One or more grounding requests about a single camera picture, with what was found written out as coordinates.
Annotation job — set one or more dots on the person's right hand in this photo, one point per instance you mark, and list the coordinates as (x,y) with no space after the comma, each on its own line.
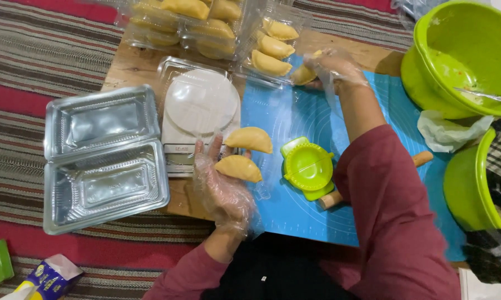
(338,68)

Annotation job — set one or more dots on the person's left hand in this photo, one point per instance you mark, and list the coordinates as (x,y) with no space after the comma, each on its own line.
(227,200)

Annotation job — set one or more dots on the person's left fingers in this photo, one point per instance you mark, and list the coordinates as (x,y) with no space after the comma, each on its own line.
(215,146)

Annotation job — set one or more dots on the person's right fingers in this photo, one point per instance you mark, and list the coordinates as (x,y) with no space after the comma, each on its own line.
(317,62)

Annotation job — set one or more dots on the yellow half-moon pastry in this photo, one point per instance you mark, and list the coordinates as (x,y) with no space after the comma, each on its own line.
(250,139)
(303,75)
(275,47)
(280,30)
(238,168)
(270,63)

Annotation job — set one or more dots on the white kitchen scale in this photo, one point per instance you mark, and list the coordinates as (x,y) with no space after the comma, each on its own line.
(192,112)

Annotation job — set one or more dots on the open clear container with pastries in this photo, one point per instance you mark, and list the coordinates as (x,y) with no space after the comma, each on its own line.
(250,77)

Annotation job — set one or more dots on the clear plastic tray on scale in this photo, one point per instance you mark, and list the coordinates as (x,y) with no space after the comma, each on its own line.
(171,66)

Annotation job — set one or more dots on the green dumpling press mould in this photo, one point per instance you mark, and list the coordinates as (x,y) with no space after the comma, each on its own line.
(308,166)

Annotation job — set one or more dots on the clear plastic wrap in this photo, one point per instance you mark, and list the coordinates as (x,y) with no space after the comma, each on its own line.
(408,8)

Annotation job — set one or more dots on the blue silicone baking mat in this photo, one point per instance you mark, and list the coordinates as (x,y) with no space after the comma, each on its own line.
(300,216)

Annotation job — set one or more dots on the empty open clear plastic container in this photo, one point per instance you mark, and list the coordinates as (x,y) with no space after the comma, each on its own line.
(104,158)

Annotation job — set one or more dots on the stack of filled clear containers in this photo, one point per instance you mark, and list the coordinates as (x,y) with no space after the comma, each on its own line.
(183,25)

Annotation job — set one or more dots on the wooden rolling pin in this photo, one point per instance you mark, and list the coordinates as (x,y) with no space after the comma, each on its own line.
(329,200)

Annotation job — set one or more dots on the person's black garment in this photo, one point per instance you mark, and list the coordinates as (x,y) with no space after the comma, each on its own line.
(275,266)

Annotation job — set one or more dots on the white crumpled plastic bag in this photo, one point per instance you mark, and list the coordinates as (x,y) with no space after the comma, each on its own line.
(446,131)

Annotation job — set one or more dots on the large green plastic bowl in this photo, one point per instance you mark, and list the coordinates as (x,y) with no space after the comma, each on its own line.
(463,41)

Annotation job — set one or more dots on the metal spoon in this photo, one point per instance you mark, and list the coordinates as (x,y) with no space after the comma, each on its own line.
(481,94)

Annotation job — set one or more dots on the small green plastic bowl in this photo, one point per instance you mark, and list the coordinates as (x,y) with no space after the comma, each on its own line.
(467,187)

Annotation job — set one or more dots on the red striped rug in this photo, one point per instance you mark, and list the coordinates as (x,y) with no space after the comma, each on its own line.
(25,62)

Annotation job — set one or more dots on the blue yellow packet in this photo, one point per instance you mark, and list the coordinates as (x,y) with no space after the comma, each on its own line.
(50,277)

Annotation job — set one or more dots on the black white checkered cloth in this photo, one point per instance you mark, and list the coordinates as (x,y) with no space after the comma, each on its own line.
(496,246)

